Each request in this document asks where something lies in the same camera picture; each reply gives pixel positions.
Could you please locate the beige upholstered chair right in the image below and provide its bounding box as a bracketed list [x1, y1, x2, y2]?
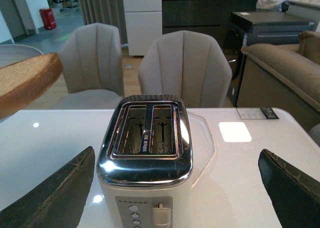
[138, 30, 232, 108]

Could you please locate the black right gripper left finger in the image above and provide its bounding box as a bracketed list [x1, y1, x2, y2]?
[0, 146, 95, 228]

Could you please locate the light blue round plate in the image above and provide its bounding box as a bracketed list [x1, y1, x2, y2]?
[0, 44, 44, 68]

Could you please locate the beige upholstered chair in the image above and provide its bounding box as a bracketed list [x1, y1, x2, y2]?
[53, 23, 125, 110]
[138, 30, 232, 108]

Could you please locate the beige upholstered chair left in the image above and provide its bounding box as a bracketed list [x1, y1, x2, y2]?
[53, 23, 125, 110]

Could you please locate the white chrome two-slot toaster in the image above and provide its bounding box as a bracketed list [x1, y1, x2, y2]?
[96, 94, 194, 228]

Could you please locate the label sticker on table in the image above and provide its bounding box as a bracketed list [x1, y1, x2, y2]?
[236, 107, 279, 120]

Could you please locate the white drawer cabinet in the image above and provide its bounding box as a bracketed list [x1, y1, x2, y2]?
[122, 0, 163, 56]

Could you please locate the slice of brown bread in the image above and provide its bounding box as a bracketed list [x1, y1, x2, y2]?
[0, 52, 63, 119]

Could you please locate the black washing machine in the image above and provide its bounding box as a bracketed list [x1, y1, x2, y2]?
[222, 11, 315, 106]

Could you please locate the tan sofa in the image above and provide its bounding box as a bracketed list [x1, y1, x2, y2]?
[236, 31, 320, 132]

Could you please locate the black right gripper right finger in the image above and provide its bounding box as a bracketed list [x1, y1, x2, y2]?
[258, 149, 320, 228]

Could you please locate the dark kitchen counter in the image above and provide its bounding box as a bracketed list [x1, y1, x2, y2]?
[162, 0, 258, 47]

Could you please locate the grey curtain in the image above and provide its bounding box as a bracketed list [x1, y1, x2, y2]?
[78, 0, 128, 45]

